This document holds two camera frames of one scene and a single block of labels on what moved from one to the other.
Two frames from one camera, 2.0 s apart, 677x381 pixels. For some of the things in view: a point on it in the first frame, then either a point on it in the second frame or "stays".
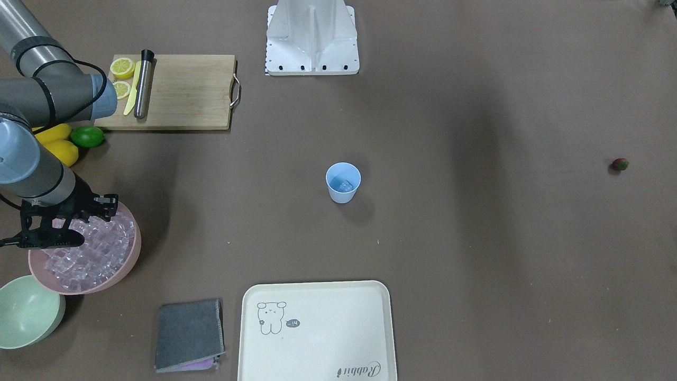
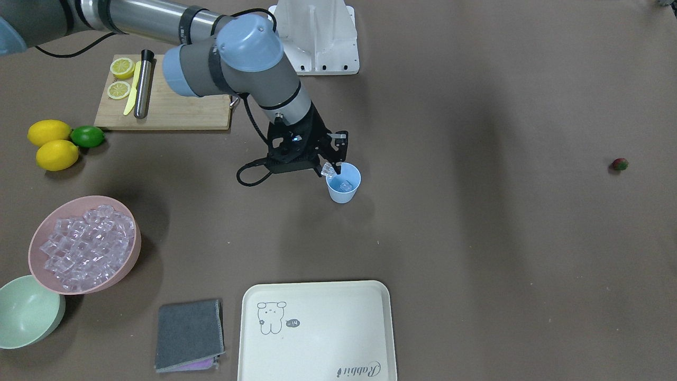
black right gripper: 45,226 -> 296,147
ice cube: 345,186 stays
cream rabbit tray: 316,330 stays
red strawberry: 620,163 stays
